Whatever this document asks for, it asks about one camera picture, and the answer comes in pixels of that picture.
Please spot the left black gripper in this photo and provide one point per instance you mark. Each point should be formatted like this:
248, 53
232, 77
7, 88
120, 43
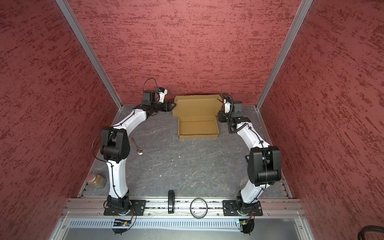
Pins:
167, 106

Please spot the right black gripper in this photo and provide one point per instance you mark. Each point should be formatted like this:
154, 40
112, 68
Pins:
221, 116

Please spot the brown cardboard box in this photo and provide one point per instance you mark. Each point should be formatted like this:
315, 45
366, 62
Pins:
197, 116

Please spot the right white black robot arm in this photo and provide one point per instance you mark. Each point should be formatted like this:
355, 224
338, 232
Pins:
264, 163

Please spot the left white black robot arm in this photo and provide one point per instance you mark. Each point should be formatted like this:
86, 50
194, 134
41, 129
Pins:
115, 149

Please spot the small metal spoon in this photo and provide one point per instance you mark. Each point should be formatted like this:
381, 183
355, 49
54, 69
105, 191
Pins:
139, 150

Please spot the glass spice jar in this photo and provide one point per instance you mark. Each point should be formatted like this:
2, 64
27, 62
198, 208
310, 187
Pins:
96, 180

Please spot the right circuit board connector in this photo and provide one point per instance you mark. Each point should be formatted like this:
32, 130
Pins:
246, 226

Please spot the circuit board connector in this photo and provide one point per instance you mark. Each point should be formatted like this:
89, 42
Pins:
246, 226
120, 226

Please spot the left circuit board connector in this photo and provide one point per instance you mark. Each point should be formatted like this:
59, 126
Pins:
120, 226

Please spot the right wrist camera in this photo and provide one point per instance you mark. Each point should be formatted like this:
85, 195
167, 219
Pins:
236, 106

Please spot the black handle bar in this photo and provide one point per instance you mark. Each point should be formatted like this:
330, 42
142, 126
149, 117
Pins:
171, 202

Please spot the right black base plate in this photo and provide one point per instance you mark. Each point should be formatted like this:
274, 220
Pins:
234, 208

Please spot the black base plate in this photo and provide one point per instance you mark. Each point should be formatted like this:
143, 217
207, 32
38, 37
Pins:
136, 207
234, 208

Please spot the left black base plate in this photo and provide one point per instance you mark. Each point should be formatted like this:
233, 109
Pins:
136, 207

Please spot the white perforated cable duct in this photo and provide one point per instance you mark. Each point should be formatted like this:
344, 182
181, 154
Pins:
168, 224

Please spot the left aluminium corner post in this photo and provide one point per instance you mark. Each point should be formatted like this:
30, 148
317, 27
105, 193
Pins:
81, 36

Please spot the aluminium corner post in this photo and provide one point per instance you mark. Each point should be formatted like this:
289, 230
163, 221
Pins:
290, 37
81, 36

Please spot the right aluminium corner post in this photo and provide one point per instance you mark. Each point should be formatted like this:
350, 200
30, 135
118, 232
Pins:
290, 37

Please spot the aluminium frame rail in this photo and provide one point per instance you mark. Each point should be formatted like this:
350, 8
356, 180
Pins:
93, 207

